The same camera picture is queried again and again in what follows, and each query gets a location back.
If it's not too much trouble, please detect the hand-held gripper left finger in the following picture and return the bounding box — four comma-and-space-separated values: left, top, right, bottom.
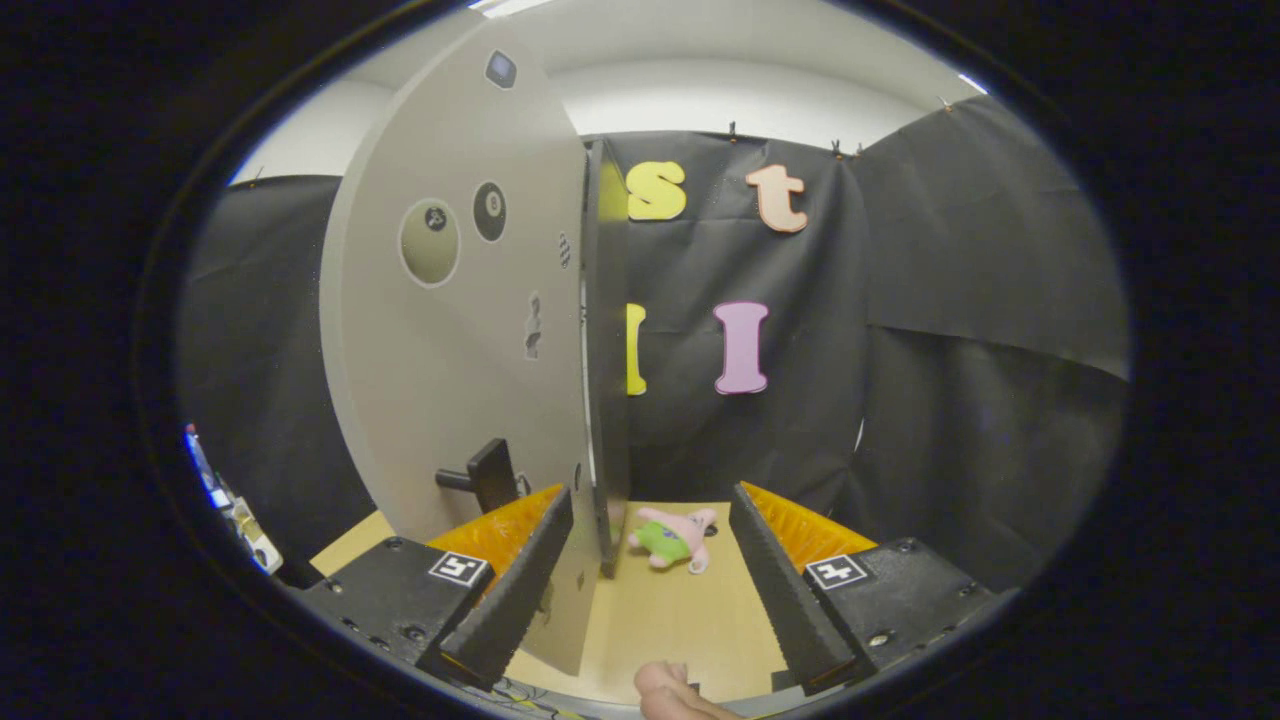
300, 484, 576, 691

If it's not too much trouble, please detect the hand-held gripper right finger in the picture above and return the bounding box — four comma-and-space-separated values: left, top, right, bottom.
728, 481, 1001, 696

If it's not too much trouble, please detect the black door handle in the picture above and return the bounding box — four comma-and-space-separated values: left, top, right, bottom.
435, 438, 521, 513

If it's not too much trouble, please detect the beige shoe cabinet door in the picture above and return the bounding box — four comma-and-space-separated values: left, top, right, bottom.
320, 20, 601, 676

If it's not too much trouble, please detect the grey shoe cabinet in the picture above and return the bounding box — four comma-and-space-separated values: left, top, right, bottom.
583, 138, 632, 579

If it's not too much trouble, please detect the pink green plush toy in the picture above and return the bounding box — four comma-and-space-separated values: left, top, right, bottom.
628, 507, 719, 575

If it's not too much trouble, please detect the white desk clutter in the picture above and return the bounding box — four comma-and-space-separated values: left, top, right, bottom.
185, 425, 286, 576

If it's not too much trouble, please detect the black backdrop cloth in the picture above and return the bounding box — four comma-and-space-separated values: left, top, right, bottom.
180, 95, 1131, 591

